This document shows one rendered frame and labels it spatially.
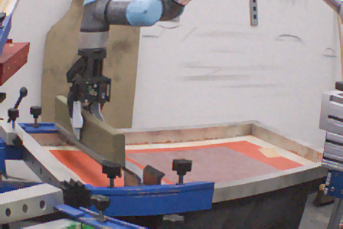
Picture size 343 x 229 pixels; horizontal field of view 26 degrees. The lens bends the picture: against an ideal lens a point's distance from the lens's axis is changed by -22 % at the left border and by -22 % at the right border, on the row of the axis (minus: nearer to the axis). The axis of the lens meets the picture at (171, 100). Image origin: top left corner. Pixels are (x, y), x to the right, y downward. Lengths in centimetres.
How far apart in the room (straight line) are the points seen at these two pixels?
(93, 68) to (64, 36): 211
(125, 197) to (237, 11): 286
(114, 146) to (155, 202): 15
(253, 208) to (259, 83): 264
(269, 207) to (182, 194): 34
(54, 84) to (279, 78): 133
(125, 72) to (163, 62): 23
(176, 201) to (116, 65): 243
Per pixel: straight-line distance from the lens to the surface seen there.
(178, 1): 202
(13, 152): 199
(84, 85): 198
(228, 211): 207
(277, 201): 215
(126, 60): 427
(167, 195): 186
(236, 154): 238
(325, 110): 192
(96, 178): 207
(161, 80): 443
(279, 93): 481
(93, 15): 198
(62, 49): 411
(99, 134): 196
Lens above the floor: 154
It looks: 11 degrees down
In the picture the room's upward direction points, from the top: 3 degrees clockwise
